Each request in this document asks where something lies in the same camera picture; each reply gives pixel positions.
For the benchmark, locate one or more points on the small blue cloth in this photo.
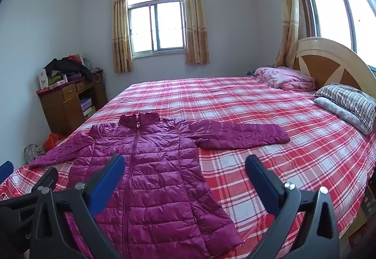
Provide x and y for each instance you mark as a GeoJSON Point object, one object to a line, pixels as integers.
{"type": "Point", "coordinates": [251, 73]}

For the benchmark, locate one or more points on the long beige curtain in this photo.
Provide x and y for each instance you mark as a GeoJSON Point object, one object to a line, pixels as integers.
{"type": "Point", "coordinates": [289, 27]}

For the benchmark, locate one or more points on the large sliding window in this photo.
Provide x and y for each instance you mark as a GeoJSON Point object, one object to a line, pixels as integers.
{"type": "Point", "coordinates": [329, 6]}

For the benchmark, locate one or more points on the red plaid bed sheet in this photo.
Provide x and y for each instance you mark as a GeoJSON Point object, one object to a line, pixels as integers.
{"type": "Point", "coordinates": [264, 106]}

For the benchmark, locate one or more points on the patterned grey bag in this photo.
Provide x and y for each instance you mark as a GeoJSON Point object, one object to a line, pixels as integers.
{"type": "Point", "coordinates": [33, 153]}

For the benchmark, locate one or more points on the small sliding window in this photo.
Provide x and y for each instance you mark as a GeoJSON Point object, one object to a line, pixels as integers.
{"type": "Point", "coordinates": [167, 24]}

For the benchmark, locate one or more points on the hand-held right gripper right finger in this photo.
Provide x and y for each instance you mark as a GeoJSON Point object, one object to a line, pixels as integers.
{"type": "Point", "coordinates": [262, 182]}

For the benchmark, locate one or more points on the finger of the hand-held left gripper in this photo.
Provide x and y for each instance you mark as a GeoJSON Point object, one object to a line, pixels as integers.
{"type": "Point", "coordinates": [44, 180]}
{"type": "Point", "coordinates": [6, 170]}

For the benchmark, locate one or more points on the orange plastic bag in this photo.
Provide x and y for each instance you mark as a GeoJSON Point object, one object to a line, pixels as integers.
{"type": "Point", "coordinates": [53, 141]}

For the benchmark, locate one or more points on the cream wooden bed headboard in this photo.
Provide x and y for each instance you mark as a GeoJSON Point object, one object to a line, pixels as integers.
{"type": "Point", "coordinates": [329, 56]}

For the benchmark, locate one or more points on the pile of dark clothes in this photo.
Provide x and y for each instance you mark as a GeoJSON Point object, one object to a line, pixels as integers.
{"type": "Point", "coordinates": [66, 66]}

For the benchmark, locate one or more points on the brown wooden cabinet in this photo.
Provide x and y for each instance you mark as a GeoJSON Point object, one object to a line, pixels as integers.
{"type": "Point", "coordinates": [55, 109]}

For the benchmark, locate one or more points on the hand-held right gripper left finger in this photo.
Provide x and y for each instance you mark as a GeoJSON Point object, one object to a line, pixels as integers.
{"type": "Point", "coordinates": [108, 181]}

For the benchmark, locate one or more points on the beige window curtain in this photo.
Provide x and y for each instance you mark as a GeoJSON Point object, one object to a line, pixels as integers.
{"type": "Point", "coordinates": [196, 18]}
{"type": "Point", "coordinates": [120, 27]}

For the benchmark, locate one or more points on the striped pillow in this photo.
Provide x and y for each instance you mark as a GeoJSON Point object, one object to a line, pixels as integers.
{"type": "Point", "coordinates": [349, 100]}

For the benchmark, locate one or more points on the red gift bag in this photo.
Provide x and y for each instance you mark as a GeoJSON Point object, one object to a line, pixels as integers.
{"type": "Point", "coordinates": [72, 57]}

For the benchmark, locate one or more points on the stack of colourful boxes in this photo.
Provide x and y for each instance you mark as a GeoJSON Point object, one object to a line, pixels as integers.
{"type": "Point", "coordinates": [87, 106]}

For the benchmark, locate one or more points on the pink floral quilt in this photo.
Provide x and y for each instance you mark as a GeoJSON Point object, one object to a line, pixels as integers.
{"type": "Point", "coordinates": [288, 78]}

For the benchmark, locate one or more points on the purple quilted down jacket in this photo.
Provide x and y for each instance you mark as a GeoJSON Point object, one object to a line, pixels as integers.
{"type": "Point", "coordinates": [164, 165]}

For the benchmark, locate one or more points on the white printed box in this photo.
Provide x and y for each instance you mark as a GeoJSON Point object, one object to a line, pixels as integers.
{"type": "Point", "coordinates": [43, 80]}

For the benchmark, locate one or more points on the grey floral pillow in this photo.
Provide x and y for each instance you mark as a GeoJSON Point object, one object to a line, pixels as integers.
{"type": "Point", "coordinates": [340, 113]}

